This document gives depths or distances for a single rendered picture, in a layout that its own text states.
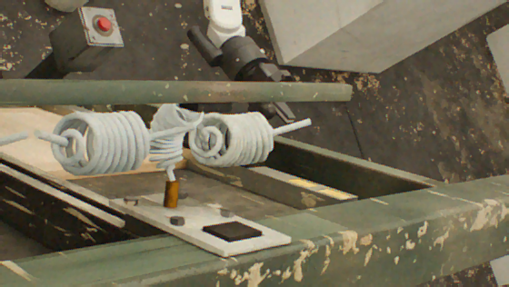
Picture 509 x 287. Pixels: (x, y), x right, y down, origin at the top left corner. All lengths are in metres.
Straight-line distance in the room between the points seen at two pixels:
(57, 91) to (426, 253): 0.58
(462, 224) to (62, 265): 0.61
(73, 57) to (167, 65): 1.48
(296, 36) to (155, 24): 0.79
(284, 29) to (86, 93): 3.49
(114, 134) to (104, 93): 0.08
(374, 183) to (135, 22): 2.26
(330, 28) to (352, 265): 3.09
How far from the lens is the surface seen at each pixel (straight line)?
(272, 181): 1.40
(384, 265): 0.98
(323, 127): 4.25
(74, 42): 2.19
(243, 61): 1.57
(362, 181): 1.58
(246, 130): 0.92
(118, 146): 0.78
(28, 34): 3.28
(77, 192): 1.05
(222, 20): 1.61
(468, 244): 1.17
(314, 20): 4.03
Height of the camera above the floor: 2.47
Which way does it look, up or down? 41 degrees down
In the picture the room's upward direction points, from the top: 61 degrees clockwise
